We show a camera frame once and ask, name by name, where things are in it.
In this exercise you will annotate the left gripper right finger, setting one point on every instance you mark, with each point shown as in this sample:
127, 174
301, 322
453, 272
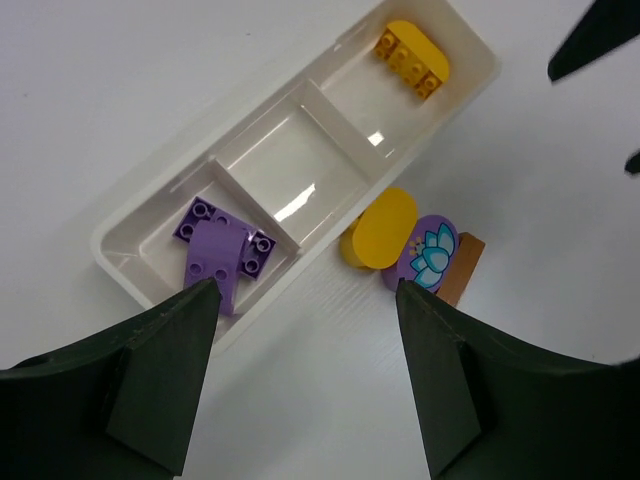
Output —
491, 406

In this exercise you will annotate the yellow half-round lego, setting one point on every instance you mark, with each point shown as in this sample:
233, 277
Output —
410, 54

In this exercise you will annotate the purple lego brick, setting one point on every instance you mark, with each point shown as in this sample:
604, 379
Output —
257, 247

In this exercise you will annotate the brown lego brick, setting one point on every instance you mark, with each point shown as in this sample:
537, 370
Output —
461, 269

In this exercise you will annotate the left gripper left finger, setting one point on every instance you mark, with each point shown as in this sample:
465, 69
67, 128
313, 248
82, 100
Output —
119, 404

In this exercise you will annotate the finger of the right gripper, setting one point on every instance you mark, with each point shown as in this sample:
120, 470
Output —
605, 26

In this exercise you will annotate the purple lego with flower print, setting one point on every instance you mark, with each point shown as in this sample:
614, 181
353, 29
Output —
427, 255

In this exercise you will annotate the white three-compartment tray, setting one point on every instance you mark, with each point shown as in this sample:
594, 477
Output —
299, 157

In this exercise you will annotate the yellow rounded lego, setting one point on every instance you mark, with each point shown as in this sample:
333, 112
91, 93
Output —
376, 239

